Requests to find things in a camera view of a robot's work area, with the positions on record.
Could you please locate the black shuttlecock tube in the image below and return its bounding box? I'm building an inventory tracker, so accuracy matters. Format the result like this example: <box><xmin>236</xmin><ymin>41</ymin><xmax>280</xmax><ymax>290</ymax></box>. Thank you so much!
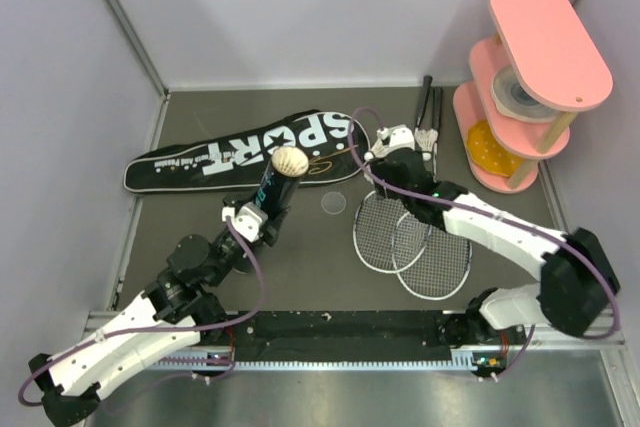
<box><xmin>234</xmin><ymin>146</ymin><xmax>310</xmax><ymax>276</ymax></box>

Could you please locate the clear plastic tube lid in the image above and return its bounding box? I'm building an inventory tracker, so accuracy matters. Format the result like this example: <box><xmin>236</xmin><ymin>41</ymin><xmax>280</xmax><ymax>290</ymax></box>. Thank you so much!
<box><xmin>321</xmin><ymin>192</ymin><xmax>347</xmax><ymax>215</ymax></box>

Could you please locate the white shuttlecock pair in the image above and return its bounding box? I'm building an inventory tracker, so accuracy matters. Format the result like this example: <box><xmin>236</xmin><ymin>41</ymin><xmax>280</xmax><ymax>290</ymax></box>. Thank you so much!
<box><xmin>363</xmin><ymin>139</ymin><xmax>395</xmax><ymax>163</ymax></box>

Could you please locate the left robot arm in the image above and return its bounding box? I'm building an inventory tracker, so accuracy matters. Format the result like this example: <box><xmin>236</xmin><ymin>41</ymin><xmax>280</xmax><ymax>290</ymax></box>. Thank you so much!
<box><xmin>29</xmin><ymin>191</ymin><xmax>290</xmax><ymax>426</ymax></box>

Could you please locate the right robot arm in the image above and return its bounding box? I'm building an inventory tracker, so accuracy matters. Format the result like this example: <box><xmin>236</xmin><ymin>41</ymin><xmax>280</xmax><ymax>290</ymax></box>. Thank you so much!
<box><xmin>365</xmin><ymin>147</ymin><xmax>620</xmax><ymax>343</ymax></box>

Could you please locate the white badminton racket left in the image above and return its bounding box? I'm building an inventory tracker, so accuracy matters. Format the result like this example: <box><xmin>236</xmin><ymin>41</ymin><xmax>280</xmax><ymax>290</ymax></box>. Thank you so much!
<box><xmin>352</xmin><ymin>75</ymin><xmax>435</xmax><ymax>276</ymax></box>

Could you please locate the white badminton racket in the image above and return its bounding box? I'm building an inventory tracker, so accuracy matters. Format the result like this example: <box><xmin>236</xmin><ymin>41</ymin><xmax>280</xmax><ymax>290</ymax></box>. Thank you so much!
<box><xmin>352</xmin><ymin>75</ymin><xmax>435</xmax><ymax>276</ymax></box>
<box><xmin>392</xmin><ymin>87</ymin><xmax>472</xmax><ymax>302</ymax></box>

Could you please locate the white badminton racket right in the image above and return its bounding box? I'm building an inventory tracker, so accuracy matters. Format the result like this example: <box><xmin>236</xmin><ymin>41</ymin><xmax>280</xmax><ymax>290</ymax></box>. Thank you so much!
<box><xmin>392</xmin><ymin>87</ymin><xmax>472</xmax><ymax>302</ymax></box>

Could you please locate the black sport racket bag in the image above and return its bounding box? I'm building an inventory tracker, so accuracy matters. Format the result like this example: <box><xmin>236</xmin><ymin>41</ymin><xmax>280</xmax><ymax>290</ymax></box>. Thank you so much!
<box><xmin>123</xmin><ymin>109</ymin><xmax>371</xmax><ymax>194</ymax></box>

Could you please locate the yellow dotted plate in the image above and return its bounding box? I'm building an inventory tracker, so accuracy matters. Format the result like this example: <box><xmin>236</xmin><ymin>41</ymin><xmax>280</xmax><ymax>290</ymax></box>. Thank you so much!
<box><xmin>465</xmin><ymin>119</ymin><xmax>522</xmax><ymax>178</ymax></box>

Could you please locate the tape roll on shelf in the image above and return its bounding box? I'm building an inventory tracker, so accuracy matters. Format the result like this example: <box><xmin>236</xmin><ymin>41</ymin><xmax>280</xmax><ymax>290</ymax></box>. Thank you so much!
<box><xmin>491</xmin><ymin>66</ymin><xmax>556</xmax><ymax>124</ymax></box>

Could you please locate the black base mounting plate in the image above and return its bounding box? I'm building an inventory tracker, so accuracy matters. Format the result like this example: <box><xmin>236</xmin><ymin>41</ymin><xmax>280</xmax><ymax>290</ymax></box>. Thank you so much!
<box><xmin>219</xmin><ymin>310</ymin><xmax>501</xmax><ymax>363</ymax></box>

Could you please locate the pink three-tier shelf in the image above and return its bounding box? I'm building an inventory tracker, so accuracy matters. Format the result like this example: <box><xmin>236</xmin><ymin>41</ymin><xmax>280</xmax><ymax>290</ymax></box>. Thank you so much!
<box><xmin>453</xmin><ymin>0</ymin><xmax>613</xmax><ymax>194</ymax></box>

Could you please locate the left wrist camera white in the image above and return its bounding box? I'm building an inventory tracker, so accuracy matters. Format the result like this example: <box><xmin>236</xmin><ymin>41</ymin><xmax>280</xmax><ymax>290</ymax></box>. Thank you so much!
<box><xmin>222</xmin><ymin>202</ymin><xmax>268</xmax><ymax>243</ymax></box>

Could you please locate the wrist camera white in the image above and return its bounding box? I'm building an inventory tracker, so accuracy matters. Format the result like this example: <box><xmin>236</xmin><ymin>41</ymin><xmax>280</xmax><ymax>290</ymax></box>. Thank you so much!
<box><xmin>222</xmin><ymin>202</ymin><xmax>268</xmax><ymax>243</ymax></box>
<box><xmin>376</xmin><ymin>124</ymin><xmax>416</xmax><ymax>150</ymax></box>

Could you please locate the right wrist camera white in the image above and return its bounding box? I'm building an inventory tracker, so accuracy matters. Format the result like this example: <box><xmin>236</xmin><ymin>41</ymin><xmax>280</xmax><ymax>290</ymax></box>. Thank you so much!
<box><xmin>376</xmin><ymin>124</ymin><xmax>416</xmax><ymax>150</ymax></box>

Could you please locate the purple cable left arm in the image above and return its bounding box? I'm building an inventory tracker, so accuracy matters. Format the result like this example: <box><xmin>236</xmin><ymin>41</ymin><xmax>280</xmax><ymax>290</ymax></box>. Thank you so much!
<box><xmin>17</xmin><ymin>216</ymin><xmax>271</xmax><ymax>408</ymax></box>

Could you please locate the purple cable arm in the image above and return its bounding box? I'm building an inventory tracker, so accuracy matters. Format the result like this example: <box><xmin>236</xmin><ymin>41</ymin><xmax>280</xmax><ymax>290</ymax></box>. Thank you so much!
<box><xmin>17</xmin><ymin>216</ymin><xmax>271</xmax><ymax>408</ymax></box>
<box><xmin>347</xmin><ymin>106</ymin><xmax>621</xmax><ymax>383</ymax></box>

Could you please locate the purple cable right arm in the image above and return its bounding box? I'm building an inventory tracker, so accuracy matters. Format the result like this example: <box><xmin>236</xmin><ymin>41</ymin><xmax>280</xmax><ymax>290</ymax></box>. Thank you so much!
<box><xmin>347</xmin><ymin>106</ymin><xmax>621</xmax><ymax>383</ymax></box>

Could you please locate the aluminium frame rail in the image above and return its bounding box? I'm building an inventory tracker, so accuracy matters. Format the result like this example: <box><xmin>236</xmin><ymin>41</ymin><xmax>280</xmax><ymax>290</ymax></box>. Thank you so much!
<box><xmin>70</xmin><ymin>309</ymin><xmax>608</xmax><ymax>382</ymax></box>

